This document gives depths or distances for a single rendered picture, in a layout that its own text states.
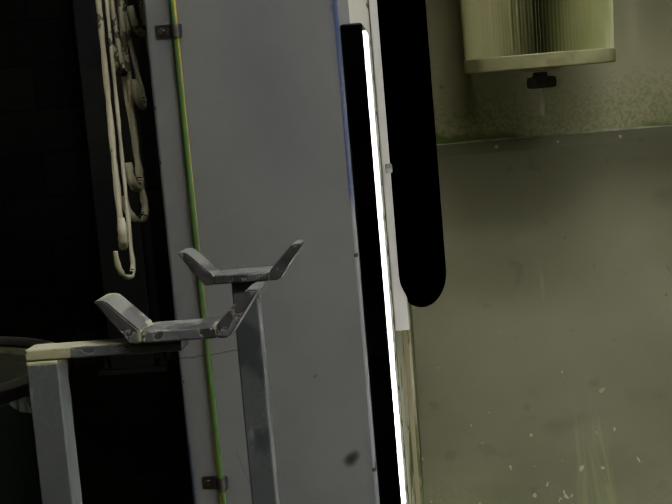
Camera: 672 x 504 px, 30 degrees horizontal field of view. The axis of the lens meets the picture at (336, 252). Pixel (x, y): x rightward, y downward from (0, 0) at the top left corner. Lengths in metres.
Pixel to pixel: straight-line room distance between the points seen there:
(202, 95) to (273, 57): 0.07
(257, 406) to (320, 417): 0.39
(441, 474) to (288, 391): 1.55
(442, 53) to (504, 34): 0.37
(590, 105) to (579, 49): 0.38
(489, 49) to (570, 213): 0.48
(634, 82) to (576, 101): 0.14
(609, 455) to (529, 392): 0.22
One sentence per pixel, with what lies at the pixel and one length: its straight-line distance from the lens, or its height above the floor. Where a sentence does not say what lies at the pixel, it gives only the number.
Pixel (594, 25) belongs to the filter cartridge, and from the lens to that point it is 2.74.
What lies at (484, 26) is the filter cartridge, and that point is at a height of 1.35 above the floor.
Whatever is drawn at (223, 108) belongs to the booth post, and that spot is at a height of 1.21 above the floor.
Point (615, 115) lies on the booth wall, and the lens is 3.07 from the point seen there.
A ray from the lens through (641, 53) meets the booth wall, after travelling 3.08.
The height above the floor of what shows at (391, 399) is 0.92.
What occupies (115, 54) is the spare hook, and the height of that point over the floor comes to 1.27.
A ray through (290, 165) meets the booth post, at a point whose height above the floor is 1.15.
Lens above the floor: 1.19
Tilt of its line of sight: 6 degrees down
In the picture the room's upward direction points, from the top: 5 degrees counter-clockwise
